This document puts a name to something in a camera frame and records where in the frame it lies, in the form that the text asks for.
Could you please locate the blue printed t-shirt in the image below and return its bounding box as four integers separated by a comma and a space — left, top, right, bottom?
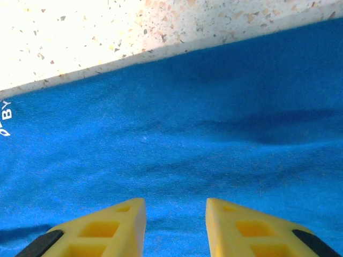
0, 17, 343, 257

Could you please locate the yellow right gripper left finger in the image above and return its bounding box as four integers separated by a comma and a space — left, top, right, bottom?
16, 197, 147, 257

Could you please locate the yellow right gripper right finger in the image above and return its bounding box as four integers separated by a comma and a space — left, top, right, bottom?
205, 197, 341, 257

